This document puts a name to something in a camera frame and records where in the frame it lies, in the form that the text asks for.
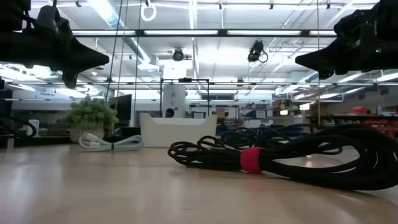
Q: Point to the green plant in white pot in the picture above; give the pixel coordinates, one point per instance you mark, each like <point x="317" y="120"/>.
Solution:
<point x="90" y="115"/>

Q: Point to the black round overhead camera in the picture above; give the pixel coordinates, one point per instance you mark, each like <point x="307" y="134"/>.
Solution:
<point x="178" y="55"/>

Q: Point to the red storage bins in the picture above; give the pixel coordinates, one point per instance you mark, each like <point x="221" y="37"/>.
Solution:
<point x="382" y="126"/>

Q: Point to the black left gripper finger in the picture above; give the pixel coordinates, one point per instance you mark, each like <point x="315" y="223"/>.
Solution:
<point x="84" y="57"/>
<point x="70" y="79"/>

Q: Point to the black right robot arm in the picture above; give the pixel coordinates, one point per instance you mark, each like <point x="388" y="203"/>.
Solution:
<point x="388" y="14"/>

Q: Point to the white tower air purifier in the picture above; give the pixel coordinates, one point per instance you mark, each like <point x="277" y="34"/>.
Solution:
<point x="174" y="96"/>

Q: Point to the black computer monitor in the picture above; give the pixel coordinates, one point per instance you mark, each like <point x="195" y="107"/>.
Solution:
<point x="122" y="109"/>

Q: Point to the white plastic bin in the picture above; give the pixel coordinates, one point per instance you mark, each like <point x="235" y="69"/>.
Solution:
<point x="177" y="133"/>

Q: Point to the black metal rig frame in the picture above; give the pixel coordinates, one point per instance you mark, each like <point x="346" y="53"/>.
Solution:
<point x="185" y="80"/>

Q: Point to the thin vertical pole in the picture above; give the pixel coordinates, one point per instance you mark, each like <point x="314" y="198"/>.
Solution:
<point x="318" y="109"/>

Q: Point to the black table edge frame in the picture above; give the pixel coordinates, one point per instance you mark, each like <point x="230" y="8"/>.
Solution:
<point x="46" y="140"/>

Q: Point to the black overhead frame beam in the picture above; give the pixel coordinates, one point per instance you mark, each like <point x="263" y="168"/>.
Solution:
<point x="140" y="32"/>

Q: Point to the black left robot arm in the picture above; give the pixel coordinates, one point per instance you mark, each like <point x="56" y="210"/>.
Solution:
<point x="12" y="14"/>

